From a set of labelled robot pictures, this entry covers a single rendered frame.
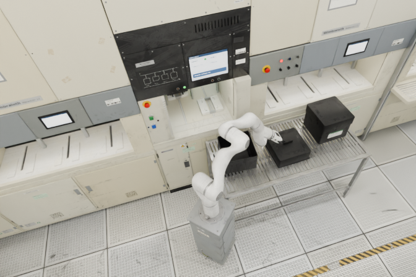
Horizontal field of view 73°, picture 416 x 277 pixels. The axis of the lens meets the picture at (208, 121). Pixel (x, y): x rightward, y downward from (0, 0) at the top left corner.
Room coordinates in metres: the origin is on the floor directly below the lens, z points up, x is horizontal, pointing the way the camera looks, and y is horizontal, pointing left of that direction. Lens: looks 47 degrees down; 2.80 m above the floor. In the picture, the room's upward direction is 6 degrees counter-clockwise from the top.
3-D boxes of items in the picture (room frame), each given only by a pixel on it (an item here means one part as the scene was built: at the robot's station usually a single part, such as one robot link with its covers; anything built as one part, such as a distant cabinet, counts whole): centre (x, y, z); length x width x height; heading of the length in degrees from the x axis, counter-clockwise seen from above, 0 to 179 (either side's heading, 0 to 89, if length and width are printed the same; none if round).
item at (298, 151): (1.44, -0.65, 0.83); 0.29 x 0.29 x 0.13; 13
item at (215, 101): (1.98, -0.04, 0.89); 0.22 x 0.21 x 0.04; 11
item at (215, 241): (0.96, 0.05, 0.38); 0.28 x 0.28 x 0.76; 56
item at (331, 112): (1.62, -1.05, 0.89); 0.29 x 0.29 x 0.25; 13
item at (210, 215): (0.96, 0.05, 0.85); 0.19 x 0.19 x 0.18
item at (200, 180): (0.98, 0.07, 1.07); 0.19 x 0.12 x 0.24; 43
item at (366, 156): (1.47, -0.65, 0.38); 1.30 x 0.60 x 0.76; 101
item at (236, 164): (1.42, -0.21, 0.85); 0.28 x 0.28 x 0.17; 6
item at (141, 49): (2.07, 0.15, 0.98); 0.95 x 0.88 x 1.95; 11
